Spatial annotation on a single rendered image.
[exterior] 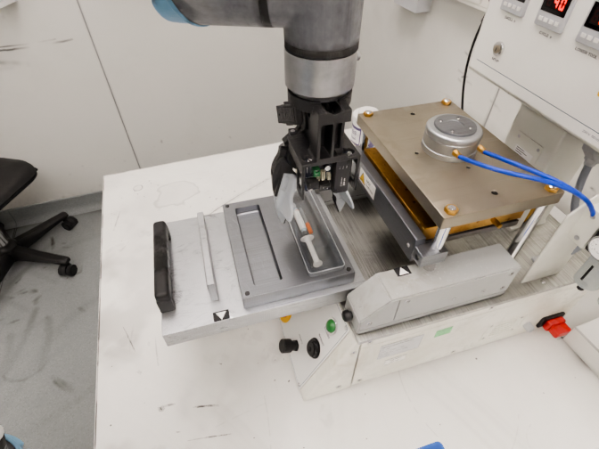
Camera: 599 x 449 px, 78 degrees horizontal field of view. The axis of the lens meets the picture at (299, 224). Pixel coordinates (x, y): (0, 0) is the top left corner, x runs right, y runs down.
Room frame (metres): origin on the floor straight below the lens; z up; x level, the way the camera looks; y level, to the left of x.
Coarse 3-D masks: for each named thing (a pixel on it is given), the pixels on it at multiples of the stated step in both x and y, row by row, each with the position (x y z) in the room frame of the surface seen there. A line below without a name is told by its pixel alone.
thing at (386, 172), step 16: (384, 160) 0.51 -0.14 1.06; (384, 176) 0.47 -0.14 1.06; (400, 192) 0.43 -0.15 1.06; (416, 208) 0.39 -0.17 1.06; (432, 224) 0.36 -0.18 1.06; (464, 224) 0.37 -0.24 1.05; (480, 224) 0.38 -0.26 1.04; (496, 224) 0.37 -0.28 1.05; (512, 224) 0.40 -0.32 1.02; (448, 240) 0.37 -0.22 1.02
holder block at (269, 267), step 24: (312, 192) 0.51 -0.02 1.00; (240, 216) 0.46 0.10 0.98; (264, 216) 0.44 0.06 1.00; (240, 240) 0.39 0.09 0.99; (264, 240) 0.41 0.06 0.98; (288, 240) 0.39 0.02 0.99; (336, 240) 0.39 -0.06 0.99; (240, 264) 0.34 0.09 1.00; (264, 264) 0.36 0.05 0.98; (288, 264) 0.34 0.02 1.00; (240, 288) 0.30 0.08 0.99; (264, 288) 0.30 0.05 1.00; (288, 288) 0.30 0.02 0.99; (312, 288) 0.31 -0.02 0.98
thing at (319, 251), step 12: (300, 204) 0.46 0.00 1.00; (312, 204) 0.46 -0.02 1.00; (300, 216) 0.43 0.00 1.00; (312, 216) 0.43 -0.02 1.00; (300, 228) 0.41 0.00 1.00; (312, 228) 0.41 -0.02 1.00; (324, 228) 0.41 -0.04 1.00; (300, 240) 0.38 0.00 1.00; (312, 240) 0.38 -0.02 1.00; (324, 240) 0.38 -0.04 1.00; (312, 252) 0.36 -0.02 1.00; (324, 252) 0.36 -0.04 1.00; (336, 252) 0.36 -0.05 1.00; (312, 264) 0.34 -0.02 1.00; (324, 264) 0.34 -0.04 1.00; (336, 264) 0.34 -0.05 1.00
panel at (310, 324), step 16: (336, 304) 0.32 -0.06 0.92; (288, 320) 0.37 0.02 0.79; (304, 320) 0.35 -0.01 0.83; (320, 320) 0.32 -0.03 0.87; (336, 320) 0.30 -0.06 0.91; (288, 336) 0.35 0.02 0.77; (304, 336) 0.32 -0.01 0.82; (320, 336) 0.30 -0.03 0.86; (336, 336) 0.28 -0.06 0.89; (304, 352) 0.30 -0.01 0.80; (320, 352) 0.28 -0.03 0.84; (304, 368) 0.28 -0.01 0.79; (304, 384) 0.26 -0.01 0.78
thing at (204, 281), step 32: (192, 224) 0.45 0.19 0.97; (224, 224) 0.45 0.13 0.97; (192, 256) 0.38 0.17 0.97; (224, 256) 0.38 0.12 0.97; (192, 288) 0.32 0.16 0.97; (224, 288) 0.32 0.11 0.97; (352, 288) 0.32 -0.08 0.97; (192, 320) 0.27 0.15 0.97; (224, 320) 0.27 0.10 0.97; (256, 320) 0.28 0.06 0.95
